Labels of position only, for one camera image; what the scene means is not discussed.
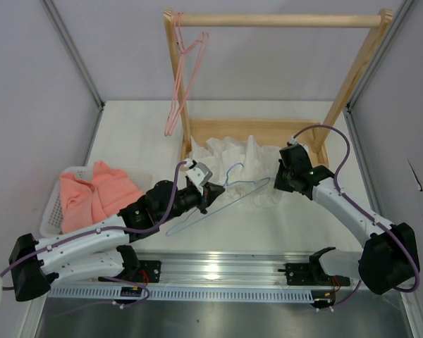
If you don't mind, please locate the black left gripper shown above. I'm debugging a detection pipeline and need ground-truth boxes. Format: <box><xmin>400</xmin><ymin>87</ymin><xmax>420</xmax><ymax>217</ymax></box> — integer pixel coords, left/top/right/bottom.
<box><xmin>159</xmin><ymin>182</ymin><xmax>224</xmax><ymax>224</ymax></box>

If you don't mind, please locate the white skirt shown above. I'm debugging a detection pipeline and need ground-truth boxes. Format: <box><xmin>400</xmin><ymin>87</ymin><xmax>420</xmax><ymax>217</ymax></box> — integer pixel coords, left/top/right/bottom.
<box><xmin>190</xmin><ymin>135</ymin><xmax>281</xmax><ymax>211</ymax></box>

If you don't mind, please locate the blue wire hanger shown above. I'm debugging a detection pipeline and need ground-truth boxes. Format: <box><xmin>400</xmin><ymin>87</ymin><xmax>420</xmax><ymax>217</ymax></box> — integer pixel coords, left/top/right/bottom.
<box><xmin>165</xmin><ymin>163</ymin><xmax>271</xmax><ymax>237</ymax></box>

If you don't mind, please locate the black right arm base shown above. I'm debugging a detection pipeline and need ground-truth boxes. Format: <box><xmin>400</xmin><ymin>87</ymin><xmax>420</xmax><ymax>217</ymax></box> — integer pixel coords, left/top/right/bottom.
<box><xmin>278</xmin><ymin>246</ymin><xmax>350</xmax><ymax>287</ymax></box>

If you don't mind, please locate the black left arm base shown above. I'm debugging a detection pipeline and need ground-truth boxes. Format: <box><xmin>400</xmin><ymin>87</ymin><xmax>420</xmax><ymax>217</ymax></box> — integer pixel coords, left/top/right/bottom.
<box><xmin>99</xmin><ymin>245</ymin><xmax>162</xmax><ymax>284</ymax></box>

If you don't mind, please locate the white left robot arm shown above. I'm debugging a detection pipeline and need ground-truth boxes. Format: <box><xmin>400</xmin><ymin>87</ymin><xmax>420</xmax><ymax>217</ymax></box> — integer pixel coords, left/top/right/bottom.
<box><xmin>8</xmin><ymin>180</ymin><xmax>226</xmax><ymax>302</ymax></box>

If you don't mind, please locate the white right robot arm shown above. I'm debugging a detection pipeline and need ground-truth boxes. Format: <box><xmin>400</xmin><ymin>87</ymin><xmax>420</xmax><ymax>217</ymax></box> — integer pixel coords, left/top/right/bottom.
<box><xmin>274</xmin><ymin>144</ymin><xmax>420</xmax><ymax>295</ymax></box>

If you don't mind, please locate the wooden clothes rack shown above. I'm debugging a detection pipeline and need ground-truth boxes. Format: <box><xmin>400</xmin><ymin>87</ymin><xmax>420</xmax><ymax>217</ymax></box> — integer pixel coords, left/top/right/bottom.
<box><xmin>163</xmin><ymin>8</ymin><xmax>393</xmax><ymax>158</ymax></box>

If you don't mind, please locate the pink garment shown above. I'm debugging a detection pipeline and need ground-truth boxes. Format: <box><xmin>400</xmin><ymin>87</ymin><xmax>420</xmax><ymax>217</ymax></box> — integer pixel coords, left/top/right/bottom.
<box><xmin>59</xmin><ymin>161</ymin><xmax>144</xmax><ymax>234</ymax></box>

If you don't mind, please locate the white plastic laundry basket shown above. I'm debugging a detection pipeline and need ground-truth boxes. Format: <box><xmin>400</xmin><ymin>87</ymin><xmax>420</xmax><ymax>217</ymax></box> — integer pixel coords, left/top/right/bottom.
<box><xmin>39</xmin><ymin>166</ymin><xmax>154</xmax><ymax>238</ymax></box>

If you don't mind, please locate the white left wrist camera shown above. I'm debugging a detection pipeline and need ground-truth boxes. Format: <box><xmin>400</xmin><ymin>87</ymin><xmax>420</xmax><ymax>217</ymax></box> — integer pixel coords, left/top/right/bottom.
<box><xmin>183</xmin><ymin>158</ymin><xmax>213</xmax><ymax>195</ymax></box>

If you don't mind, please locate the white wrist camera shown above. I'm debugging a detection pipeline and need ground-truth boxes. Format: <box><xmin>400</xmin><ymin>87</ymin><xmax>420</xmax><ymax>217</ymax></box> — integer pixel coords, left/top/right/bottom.
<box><xmin>287</xmin><ymin>137</ymin><xmax>309</xmax><ymax>153</ymax></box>
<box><xmin>183</xmin><ymin>158</ymin><xmax>213</xmax><ymax>195</ymax></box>

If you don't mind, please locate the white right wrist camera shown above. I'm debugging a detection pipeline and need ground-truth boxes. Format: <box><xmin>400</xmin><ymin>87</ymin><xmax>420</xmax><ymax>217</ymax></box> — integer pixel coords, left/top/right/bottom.
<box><xmin>287</xmin><ymin>137</ymin><xmax>309</xmax><ymax>153</ymax></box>

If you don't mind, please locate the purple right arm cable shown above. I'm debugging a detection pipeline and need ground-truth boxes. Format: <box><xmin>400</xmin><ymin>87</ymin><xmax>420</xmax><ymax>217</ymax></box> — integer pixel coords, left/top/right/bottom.
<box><xmin>290</xmin><ymin>125</ymin><xmax>421</xmax><ymax>292</ymax></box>

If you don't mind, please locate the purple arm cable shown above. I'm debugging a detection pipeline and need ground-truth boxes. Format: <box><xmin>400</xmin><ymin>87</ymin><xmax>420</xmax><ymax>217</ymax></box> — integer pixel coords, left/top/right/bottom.
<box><xmin>290</xmin><ymin>125</ymin><xmax>421</xmax><ymax>292</ymax></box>
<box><xmin>0</xmin><ymin>160</ymin><xmax>195</xmax><ymax>292</ymax></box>

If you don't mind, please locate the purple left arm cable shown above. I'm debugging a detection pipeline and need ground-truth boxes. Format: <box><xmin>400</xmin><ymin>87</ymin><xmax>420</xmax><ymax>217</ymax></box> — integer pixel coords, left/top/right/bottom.
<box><xmin>0</xmin><ymin>160</ymin><xmax>195</xmax><ymax>292</ymax></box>

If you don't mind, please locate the aluminium mounting rail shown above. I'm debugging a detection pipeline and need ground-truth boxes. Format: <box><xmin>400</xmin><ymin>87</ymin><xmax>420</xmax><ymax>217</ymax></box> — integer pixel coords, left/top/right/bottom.
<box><xmin>33</xmin><ymin>249</ymin><xmax>419</xmax><ymax>292</ymax></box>

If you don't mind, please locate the pink wire hanger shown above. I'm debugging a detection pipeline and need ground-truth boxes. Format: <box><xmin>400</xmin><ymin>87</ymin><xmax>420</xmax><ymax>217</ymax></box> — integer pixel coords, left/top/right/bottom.
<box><xmin>164</xmin><ymin>12</ymin><xmax>210</xmax><ymax>137</ymax></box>

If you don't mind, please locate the white slotted cable duct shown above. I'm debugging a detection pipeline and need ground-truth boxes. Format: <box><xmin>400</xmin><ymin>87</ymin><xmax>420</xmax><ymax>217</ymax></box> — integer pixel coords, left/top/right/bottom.
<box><xmin>49</xmin><ymin>284</ymin><xmax>314</xmax><ymax>303</ymax></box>

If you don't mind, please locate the right aluminium frame post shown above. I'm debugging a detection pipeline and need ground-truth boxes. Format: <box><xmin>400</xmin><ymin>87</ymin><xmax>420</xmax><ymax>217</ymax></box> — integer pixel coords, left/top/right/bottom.
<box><xmin>345</xmin><ymin>0</ymin><xmax>417</xmax><ymax>111</ymax></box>

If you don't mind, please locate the aluminium frame post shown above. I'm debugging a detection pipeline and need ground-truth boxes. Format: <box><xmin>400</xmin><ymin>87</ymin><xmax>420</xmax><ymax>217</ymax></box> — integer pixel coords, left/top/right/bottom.
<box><xmin>345</xmin><ymin>0</ymin><xmax>417</xmax><ymax>111</ymax></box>
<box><xmin>40</xmin><ymin>0</ymin><xmax>104</xmax><ymax>111</ymax></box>

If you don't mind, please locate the left aluminium frame post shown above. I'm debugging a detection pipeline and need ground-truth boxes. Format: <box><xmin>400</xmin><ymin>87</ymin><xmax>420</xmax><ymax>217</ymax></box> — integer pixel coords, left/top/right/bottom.
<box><xmin>40</xmin><ymin>0</ymin><xmax>104</xmax><ymax>111</ymax></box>

